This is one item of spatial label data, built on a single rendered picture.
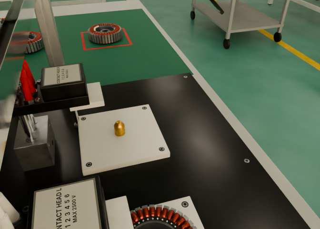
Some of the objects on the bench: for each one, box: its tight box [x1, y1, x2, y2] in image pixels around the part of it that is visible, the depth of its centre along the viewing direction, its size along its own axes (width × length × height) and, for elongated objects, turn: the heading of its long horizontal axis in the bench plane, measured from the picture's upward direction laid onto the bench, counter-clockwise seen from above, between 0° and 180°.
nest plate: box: [78, 104, 170, 176], centre depth 53 cm, size 15×15×1 cm
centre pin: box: [114, 120, 125, 137], centre depth 51 cm, size 2×2×3 cm
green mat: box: [24, 9, 193, 86], centre depth 89 cm, size 94×61×1 cm, turn 106°
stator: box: [88, 23, 122, 44], centre depth 95 cm, size 11×11×4 cm
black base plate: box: [0, 72, 311, 229], centre depth 44 cm, size 47×64×2 cm
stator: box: [25, 31, 44, 54], centre depth 89 cm, size 11×11×4 cm
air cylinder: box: [13, 115, 55, 171], centre depth 48 cm, size 5×8×6 cm
